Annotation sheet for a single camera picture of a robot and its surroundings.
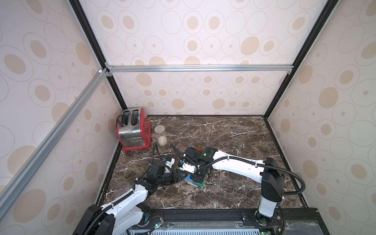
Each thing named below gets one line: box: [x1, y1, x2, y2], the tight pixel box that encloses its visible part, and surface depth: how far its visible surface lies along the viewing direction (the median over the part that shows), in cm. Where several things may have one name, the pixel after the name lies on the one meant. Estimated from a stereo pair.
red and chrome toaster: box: [116, 107, 152, 152], surface depth 99 cm
